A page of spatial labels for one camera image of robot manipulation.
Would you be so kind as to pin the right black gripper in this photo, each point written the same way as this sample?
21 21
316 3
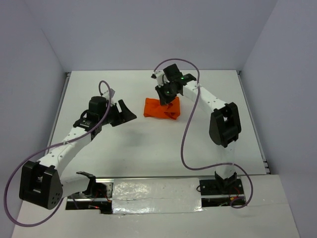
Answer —
164 100

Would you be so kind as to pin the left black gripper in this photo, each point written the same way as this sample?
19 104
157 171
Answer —
125 115

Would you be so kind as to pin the orange t-shirt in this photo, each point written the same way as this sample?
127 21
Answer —
154 109

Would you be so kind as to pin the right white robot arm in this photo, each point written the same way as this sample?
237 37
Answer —
225 125

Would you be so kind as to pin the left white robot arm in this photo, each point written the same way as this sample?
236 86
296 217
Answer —
41 183

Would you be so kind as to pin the silver foil tape panel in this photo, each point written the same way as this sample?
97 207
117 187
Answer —
156 196

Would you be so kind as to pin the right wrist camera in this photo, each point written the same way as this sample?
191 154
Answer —
159 77

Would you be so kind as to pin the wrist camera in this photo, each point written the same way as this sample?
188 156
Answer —
159 77
109 95

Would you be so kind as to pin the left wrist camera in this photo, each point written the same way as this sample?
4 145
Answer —
109 95

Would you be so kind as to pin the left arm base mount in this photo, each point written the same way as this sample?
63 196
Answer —
96 196

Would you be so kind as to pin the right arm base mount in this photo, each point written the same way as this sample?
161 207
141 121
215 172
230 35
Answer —
216 192

